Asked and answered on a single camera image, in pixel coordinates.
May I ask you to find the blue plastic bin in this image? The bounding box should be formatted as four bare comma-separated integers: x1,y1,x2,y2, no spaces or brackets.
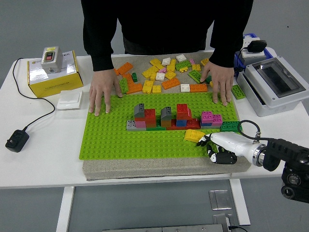
233,32,276,66

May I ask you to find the long yellow brick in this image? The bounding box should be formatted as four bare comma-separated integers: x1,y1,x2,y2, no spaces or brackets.
141,65,159,79

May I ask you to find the person's left hand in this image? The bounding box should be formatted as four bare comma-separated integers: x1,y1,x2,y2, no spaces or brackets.
200,60,235,106

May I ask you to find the green studded baseplate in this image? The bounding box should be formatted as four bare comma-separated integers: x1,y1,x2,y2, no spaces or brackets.
79,92,247,160

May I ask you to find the light green brick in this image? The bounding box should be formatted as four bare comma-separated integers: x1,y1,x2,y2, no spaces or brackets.
187,69,203,84
175,60,191,72
231,84,246,100
118,77,129,95

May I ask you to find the metal floor plate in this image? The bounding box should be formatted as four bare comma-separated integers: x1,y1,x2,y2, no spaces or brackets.
209,189,232,210
212,214,234,227

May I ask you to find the tall red brick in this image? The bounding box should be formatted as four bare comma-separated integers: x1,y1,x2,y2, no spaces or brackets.
176,103,193,121

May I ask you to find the black floor cable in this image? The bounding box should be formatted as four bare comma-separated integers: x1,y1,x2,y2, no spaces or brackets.
228,225,249,232

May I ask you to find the yellow curved toy brick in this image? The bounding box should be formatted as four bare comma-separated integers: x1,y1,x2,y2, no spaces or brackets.
184,129,205,143

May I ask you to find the long orange brick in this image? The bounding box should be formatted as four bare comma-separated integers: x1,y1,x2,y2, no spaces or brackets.
161,77,181,90
189,84,208,93
117,62,134,75

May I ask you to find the black adapter cord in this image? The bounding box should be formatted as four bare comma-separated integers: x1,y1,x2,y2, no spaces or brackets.
12,57,56,131

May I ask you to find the magenta brick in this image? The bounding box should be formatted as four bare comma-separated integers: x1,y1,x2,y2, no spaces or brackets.
211,114,223,126
201,111,214,123

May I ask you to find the white wall switch panel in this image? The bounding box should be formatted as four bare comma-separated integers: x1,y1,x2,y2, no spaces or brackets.
56,90,84,111

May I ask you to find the black plug cord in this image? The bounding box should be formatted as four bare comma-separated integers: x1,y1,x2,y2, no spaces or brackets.
233,47,249,73

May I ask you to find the dark green plate brick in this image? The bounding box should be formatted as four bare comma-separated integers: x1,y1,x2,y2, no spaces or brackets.
146,118,169,131

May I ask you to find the grey-brown foam mat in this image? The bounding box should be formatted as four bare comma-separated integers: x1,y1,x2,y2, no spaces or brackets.
83,52,252,181

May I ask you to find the grey metal bar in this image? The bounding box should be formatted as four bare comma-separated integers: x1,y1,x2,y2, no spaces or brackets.
102,223,230,232

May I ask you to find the white power socket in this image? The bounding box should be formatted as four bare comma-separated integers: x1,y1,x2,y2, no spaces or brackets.
242,36,266,59

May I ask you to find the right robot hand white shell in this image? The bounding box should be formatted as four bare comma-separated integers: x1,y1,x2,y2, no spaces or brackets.
196,131,259,165

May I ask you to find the grey switch box red button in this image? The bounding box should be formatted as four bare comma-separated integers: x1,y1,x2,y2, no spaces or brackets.
41,46,63,74

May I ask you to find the grey slope brick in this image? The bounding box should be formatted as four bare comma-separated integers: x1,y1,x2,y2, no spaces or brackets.
160,106,172,121
134,103,146,119

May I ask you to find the person's right hand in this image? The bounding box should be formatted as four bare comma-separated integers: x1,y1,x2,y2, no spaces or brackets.
88,69,123,117

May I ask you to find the white table leg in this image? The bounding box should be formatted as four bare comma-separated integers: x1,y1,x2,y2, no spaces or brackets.
56,186,76,232
229,173,251,225

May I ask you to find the low red brick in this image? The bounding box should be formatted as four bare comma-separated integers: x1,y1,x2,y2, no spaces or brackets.
166,118,201,131

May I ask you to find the grey flat brick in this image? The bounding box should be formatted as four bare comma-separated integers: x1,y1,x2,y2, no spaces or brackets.
126,119,147,132

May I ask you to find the black power adapter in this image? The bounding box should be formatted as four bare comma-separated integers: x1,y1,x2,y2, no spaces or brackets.
5,129,30,153

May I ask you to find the yellow white cardboard box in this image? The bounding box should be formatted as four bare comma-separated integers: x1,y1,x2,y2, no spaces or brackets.
27,50,84,98

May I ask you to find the grey enclosure clear lid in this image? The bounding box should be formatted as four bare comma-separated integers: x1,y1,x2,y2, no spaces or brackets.
236,56,309,117

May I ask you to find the person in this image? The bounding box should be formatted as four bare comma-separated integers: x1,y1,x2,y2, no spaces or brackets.
81,0,254,72

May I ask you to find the black plug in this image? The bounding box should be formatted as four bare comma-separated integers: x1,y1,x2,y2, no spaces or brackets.
247,40,268,53

